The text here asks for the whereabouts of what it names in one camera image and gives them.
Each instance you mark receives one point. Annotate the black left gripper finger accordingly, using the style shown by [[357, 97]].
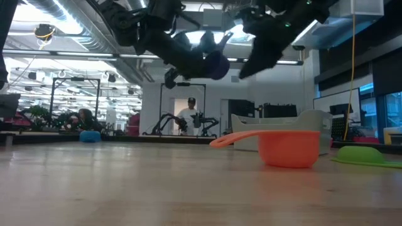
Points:
[[208, 40], [183, 40]]

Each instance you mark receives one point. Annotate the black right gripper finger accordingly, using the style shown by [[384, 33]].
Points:
[[257, 66]]

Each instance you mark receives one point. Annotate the purple measuring cup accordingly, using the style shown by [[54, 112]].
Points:
[[218, 67]]

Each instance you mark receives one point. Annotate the orange measuring cup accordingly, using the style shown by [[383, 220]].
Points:
[[289, 149]]

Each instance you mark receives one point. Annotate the blue measuring cup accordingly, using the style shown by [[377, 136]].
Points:
[[90, 137]]

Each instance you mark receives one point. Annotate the green measuring cup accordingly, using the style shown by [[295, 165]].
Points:
[[361, 155]]

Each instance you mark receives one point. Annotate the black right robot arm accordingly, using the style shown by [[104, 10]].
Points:
[[314, 9]]

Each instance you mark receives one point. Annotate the black background robot arm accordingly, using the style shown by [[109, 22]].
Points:
[[163, 120], [207, 122]]

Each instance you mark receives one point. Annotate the grey plastic basket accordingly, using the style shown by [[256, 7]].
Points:
[[314, 120]]

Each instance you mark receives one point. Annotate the grey ceiling box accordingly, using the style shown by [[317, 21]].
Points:
[[212, 19]]

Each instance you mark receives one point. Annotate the black tall cabinet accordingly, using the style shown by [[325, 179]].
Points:
[[240, 108]]

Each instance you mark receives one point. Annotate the black equipment box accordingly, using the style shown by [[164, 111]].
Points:
[[279, 110]]

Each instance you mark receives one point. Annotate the standing person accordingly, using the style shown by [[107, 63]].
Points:
[[188, 117]]

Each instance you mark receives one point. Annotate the red chair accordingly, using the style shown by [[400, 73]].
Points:
[[134, 124]]

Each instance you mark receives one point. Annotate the white whiteboard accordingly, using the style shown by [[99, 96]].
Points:
[[329, 99]]

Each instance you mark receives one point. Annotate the long ceiling light strip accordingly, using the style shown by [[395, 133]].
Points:
[[84, 54]]

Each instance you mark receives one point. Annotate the black computer monitor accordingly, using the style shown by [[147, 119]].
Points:
[[340, 109]]

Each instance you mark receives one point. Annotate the white ceiling box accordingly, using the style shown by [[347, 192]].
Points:
[[364, 7]]

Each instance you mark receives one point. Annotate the black perforated panel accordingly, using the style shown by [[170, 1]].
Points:
[[337, 128]]

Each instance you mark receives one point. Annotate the seated person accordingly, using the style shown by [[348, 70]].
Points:
[[84, 120]]

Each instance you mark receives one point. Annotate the red bin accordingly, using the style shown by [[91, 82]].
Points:
[[366, 139]]

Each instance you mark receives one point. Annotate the green potted plant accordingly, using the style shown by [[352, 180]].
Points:
[[37, 112]]

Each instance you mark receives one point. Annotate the yellow bin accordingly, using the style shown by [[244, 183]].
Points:
[[392, 135]]

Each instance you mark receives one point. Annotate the black screen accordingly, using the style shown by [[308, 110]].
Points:
[[9, 105]]

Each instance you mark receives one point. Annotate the black gantry frame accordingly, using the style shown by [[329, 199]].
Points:
[[182, 84], [75, 79]]

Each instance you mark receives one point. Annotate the silver ventilation duct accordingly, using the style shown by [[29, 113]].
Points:
[[103, 40]]

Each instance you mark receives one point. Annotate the black aluminium table frame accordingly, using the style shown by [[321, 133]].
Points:
[[157, 139]]

